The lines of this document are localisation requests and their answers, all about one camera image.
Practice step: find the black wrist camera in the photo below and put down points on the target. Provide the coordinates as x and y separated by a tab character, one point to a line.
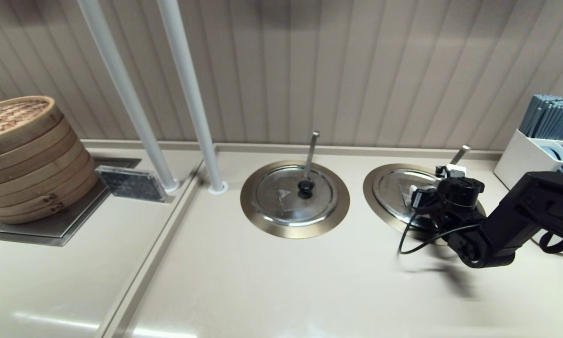
421	198

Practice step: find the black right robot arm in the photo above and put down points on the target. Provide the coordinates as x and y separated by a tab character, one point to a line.
530	211

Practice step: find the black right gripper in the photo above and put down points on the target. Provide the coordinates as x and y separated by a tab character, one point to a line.
464	195

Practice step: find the grey chopsticks bundle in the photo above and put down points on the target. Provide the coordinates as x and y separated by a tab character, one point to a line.
551	117

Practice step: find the bamboo steamer basket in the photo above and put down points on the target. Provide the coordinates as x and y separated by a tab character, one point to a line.
27	185
27	200
27	155
27	215
27	170

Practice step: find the woven bamboo steamer lid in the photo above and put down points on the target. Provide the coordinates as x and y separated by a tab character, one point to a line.
13	117

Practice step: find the white support pole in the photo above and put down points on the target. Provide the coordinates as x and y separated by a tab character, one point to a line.
193	94
124	84

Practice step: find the round steel pot lid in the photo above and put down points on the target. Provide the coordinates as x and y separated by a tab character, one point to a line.
281	206
394	188

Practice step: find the recessed steel tray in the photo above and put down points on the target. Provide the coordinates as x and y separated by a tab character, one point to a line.
74	220

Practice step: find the dark acrylic sign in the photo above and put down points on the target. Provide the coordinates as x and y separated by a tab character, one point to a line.
131	184

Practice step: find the white utensil holder box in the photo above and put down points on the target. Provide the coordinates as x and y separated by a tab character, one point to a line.
513	159

